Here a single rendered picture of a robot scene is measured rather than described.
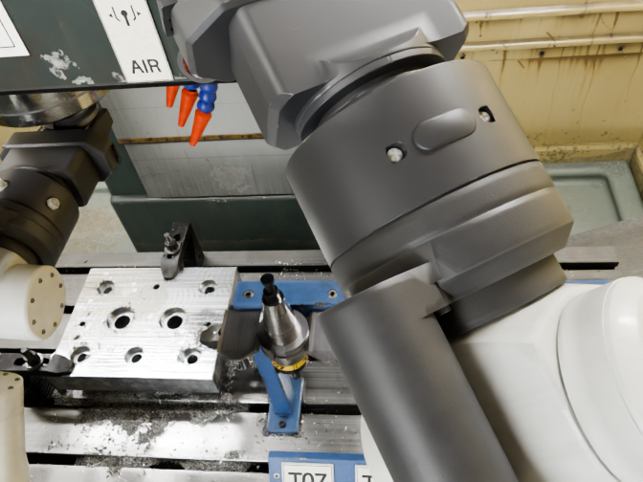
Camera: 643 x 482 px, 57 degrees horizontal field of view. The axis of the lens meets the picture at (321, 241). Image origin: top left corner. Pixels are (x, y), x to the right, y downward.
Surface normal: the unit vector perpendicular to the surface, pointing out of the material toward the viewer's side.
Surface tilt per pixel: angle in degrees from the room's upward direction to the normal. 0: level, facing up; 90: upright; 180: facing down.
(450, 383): 40
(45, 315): 95
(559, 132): 90
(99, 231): 0
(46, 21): 90
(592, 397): 56
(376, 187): 46
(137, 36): 90
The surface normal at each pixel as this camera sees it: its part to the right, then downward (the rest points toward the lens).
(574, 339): -0.80, -0.49
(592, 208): -0.11, -0.65
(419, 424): -0.17, -0.11
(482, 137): 0.33, -0.33
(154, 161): -0.07, 0.76
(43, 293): 1.00, 0.05
